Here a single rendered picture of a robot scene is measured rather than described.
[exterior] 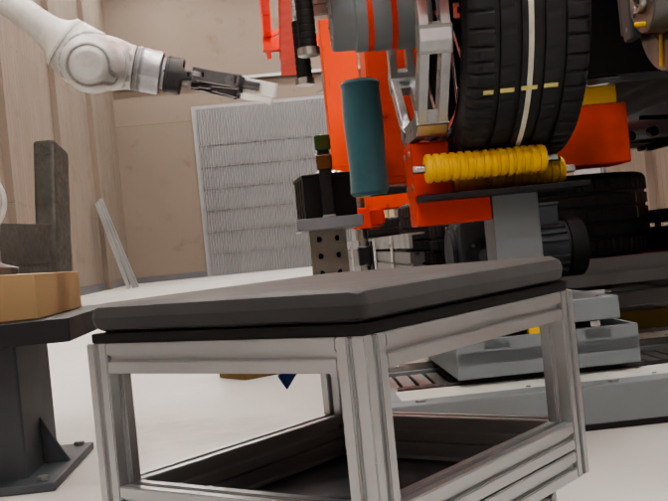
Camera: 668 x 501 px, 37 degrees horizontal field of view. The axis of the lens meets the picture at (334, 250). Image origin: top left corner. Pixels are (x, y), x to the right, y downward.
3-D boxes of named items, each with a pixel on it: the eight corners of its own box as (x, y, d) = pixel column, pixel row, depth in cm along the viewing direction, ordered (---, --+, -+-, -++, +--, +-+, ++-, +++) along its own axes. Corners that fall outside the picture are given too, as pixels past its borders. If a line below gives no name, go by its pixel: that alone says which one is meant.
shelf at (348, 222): (364, 225, 252) (363, 213, 252) (297, 232, 251) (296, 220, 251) (352, 229, 295) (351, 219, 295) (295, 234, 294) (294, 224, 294)
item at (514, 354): (641, 366, 193) (637, 316, 193) (459, 386, 191) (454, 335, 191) (568, 342, 243) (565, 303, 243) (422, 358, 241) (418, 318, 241)
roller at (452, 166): (562, 169, 198) (559, 140, 198) (416, 183, 197) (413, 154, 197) (554, 171, 204) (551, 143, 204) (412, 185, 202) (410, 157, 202)
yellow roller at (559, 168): (580, 180, 210) (577, 153, 210) (442, 193, 209) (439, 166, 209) (572, 182, 216) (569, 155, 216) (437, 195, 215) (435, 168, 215)
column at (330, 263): (360, 381, 272) (345, 228, 271) (324, 385, 271) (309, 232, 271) (358, 376, 282) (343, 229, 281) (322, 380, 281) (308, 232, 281)
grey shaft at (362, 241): (380, 326, 380) (367, 196, 380) (366, 328, 379) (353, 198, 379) (378, 324, 389) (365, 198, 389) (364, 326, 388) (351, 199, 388)
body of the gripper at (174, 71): (166, 51, 197) (212, 60, 198) (167, 60, 205) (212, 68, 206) (159, 87, 197) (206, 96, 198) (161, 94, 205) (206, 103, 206)
